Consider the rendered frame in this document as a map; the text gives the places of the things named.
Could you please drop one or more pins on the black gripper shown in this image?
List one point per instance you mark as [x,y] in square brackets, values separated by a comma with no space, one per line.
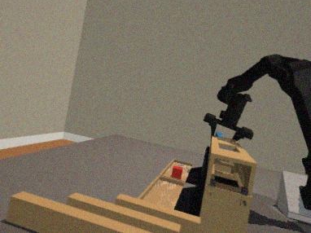
[229,120]

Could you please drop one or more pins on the red block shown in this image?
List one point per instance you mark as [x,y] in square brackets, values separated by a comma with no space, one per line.
[177,172]

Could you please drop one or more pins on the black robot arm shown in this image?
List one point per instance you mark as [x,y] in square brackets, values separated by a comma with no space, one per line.
[294,78]

